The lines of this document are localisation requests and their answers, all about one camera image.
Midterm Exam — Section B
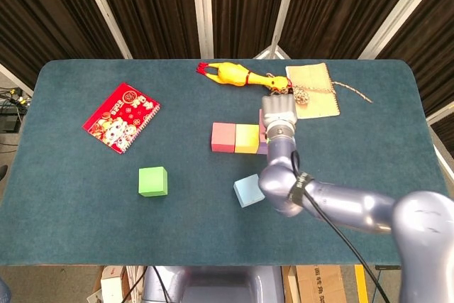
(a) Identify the light blue foam cube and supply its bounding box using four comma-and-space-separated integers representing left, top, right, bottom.
233, 173, 266, 209

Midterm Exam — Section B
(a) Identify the yellow rubber chicken toy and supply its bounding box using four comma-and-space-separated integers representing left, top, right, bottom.
196, 62, 291, 92

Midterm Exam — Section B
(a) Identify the brown cardboard box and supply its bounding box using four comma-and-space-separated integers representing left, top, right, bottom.
296, 265, 347, 303

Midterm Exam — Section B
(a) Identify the pink foam cube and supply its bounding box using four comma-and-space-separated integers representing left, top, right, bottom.
258, 108, 270, 141

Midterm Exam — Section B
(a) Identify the black equipment box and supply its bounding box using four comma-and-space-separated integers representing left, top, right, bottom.
0, 113, 22, 133

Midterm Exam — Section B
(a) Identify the white carton box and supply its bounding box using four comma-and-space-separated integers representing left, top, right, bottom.
100, 266, 125, 303

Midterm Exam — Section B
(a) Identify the white metal frame post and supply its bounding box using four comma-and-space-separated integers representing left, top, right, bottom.
0, 63, 35, 97
425, 104, 454, 126
190, 0, 215, 60
358, 0, 446, 60
76, 0, 134, 60
253, 0, 302, 60

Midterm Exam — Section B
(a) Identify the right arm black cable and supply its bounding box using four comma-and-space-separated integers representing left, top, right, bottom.
286, 150, 391, 303

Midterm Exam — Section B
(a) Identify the beige cloth notebook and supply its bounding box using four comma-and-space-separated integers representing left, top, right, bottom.
285, 62, 341, 120

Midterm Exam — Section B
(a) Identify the red foam cube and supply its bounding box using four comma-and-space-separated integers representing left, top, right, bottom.
211, 122, 237, 153

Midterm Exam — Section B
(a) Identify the green foam cube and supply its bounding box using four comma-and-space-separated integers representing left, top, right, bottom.
138, 166, 169, 198

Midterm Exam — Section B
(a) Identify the red spiral notebook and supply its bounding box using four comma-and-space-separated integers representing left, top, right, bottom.
82, 82, 161, 155

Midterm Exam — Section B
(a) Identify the dark brown curtain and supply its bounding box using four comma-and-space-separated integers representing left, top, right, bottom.
0, 0, 454, 133

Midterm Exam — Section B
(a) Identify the grey robot torso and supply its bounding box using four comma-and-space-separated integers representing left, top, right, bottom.
141, 265, 284, 303

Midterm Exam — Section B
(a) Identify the braided rope toy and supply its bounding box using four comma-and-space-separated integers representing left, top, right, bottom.
267, 72, 374, 106

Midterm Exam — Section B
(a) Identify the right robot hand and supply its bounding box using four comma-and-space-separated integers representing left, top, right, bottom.
260, 93, 299, 130

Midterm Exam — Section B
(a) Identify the yellow foam cube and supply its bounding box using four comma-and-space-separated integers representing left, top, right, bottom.
234, 123, 260, 155

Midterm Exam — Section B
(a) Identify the teal felt table cover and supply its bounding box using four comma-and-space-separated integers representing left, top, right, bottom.
0, 58, 448, 268

